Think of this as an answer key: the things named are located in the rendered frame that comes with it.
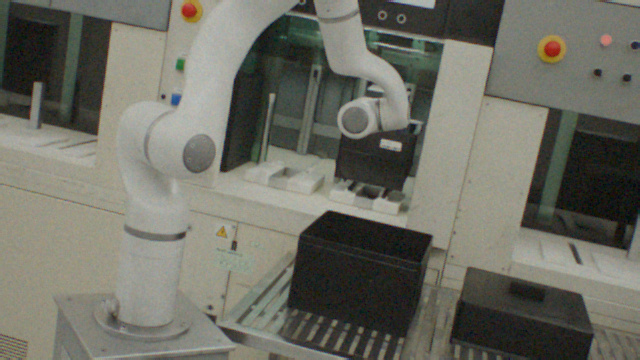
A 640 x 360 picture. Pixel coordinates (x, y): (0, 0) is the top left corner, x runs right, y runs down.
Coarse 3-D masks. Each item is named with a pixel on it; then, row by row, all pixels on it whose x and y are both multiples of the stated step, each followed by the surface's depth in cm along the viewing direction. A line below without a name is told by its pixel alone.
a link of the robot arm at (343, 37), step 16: (352, 16) 159; (336, 32) 160; (352, 32) 160; (336, 48) 162; (352, 48) 162; (336, 64) 165; (352, 64) 164; (368, 64) 165; (384, 64) 168; (384, 80) 165; (400, 80) 169; (400, 96) 168; (384, 112) 171; (400, 112) 169; (384, 128) 173; (400, 128) 173
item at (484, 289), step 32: (480, 288) 175; (512, 288) 175; (544, 288) 174; (480, 320) 164; (512, 320) 162; (544, 320) 161; (576, 320) 165; (512, 352) 163; (544, 352) 162; (576, 352) 160
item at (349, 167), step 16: (384, 96) 228; (416, 128) 230; (352, 144) 225; (368, 144) 224; (384, 144) 223; (400, 144) 222; (416, 144) 240; (336, 160) 228; (352, 160) 227; (368, 160) 225; (384, 160) 224; (400, 160) 223; (336, 176) 229; (352, 176) 228; (368, 176) 227; (384, 176) 225; (400, 176) 224; (384, 192) 231
